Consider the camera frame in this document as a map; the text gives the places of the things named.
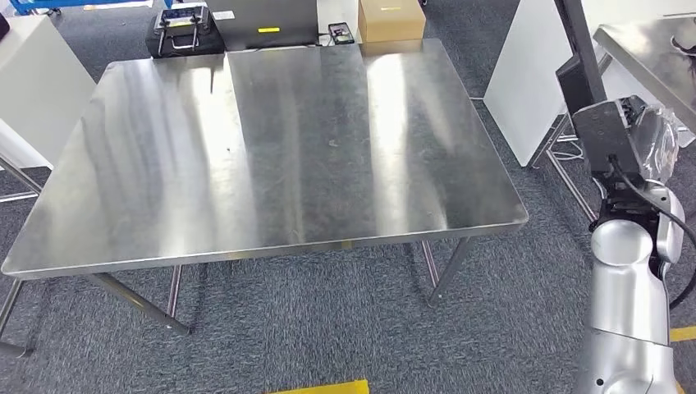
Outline blue metal frame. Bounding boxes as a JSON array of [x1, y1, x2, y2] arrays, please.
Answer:
[[9, 0, 176, 16]]

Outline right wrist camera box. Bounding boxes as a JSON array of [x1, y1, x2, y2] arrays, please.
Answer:
[[571, 99, 648, 178]]

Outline brown cardboard box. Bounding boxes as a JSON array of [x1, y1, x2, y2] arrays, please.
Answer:
[[357, 0, 427, 44]]

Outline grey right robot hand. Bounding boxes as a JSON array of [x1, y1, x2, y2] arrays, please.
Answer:
[[620, 94, 681, 186]]

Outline steel workbench table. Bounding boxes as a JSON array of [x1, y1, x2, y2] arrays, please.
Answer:
[[0, 38, 529, 360]]

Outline white cabinet block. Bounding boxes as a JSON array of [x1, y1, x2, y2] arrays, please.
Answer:
[[0, 14, 98, 171], [483, 0, 696, 168]]

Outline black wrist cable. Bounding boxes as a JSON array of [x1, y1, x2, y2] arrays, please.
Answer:
[[607, 156, 696, 311]]

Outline small black device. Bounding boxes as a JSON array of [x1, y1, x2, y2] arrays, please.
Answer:
[[327, 21, 355, 46]]

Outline grey metal box yellow label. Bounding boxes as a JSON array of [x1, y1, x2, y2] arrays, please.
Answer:
[[205, 0, 319, 53]]

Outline black equipment case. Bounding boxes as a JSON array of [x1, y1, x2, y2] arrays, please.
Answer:
[[145, 4, 227, 60]]

